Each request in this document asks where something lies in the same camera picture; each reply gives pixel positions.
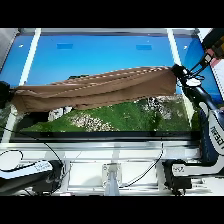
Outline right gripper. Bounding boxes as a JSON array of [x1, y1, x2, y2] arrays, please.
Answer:
[[170, 63, 193, 83]]

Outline brown pants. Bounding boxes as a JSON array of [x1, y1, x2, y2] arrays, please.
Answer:
[[10, 65, 178, 115]]

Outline black cable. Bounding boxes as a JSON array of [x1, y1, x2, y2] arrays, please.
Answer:
[[0, 125, 73, 188], [0, 149, 38, 173], [124, 142, 165, 188]]

